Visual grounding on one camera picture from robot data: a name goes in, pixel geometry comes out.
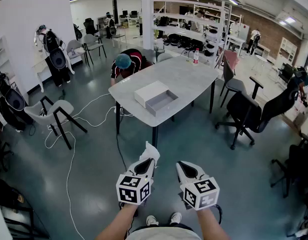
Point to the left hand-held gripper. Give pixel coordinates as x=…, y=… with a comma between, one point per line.
x=133, y=186

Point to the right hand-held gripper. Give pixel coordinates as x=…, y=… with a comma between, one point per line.
x=201, y=191

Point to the white drawer box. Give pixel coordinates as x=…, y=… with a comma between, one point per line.
x=150, y=91

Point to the person's left forearm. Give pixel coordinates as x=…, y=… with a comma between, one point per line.
x=116, y=224

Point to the person's right forearm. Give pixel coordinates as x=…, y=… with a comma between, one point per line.
x=210, y=224

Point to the person's right white shoe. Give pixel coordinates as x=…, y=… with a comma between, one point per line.
x=175, y=217

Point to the person's white shoe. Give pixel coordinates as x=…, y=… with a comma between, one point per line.
x=151, y=220
x=175, y=217

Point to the person's left white shoe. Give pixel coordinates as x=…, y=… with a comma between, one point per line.
x=151, y=220

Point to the person's light grey shirt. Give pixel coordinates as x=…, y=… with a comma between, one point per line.
x=163, y=234

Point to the dark grey chair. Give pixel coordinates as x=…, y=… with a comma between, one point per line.
x=233, y=84

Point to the light grey chair black legs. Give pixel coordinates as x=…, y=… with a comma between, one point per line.
x=47, y=112

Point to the clear bottle with red label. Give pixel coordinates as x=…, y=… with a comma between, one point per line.
x=196, y=57

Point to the pink chair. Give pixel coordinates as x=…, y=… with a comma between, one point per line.
x=231, y=56

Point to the white round appliance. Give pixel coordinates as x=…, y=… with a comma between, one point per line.
x=210, y=49
x=213, y=35

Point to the grey chair thin black legs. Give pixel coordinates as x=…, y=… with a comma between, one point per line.
x=92, y=42
x=75, y=47

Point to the white shelving rack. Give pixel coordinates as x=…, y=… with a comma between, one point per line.
x=188, y=30

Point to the white cabinet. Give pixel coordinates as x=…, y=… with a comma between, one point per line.
x=288, y=49

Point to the black mesh office chair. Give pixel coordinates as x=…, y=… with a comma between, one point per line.
x=90, y=25

